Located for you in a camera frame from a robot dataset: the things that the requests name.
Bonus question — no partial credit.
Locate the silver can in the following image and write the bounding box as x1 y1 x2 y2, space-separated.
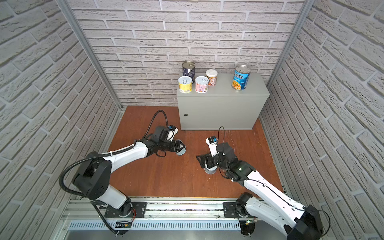
176 140 187 156
204 166 217 175

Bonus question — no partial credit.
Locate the yellow label pull-tab can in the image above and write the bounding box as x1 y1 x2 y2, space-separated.
178 76 192 94

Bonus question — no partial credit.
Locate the white lid purple can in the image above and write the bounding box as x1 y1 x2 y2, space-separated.
195 76 209 94

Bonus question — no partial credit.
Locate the dark purple label can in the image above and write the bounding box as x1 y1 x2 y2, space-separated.
182 61 196 82

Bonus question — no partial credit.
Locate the white lid orange can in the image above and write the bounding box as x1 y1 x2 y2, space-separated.
206 69 218 86

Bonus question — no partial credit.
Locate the blue label soup can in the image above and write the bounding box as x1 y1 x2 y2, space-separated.
232 65 251 91

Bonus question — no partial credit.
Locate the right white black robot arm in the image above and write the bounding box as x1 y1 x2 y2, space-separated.
197 138 328 240

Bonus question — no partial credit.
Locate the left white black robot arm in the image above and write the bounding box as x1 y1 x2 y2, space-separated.
73 126 187 209

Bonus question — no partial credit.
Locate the grey metal cabinet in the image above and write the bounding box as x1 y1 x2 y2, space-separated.
177 73 270 131

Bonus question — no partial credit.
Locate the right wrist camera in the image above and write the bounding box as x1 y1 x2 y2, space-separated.
206 136 218 157

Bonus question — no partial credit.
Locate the right thin black cable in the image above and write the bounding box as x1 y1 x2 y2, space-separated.
217 126 331 238

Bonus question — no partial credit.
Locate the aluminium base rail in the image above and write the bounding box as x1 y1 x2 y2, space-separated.
59 196 307 223

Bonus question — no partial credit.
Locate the left black corrugated cable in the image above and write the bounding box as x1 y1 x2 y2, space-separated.
58 109 169 236

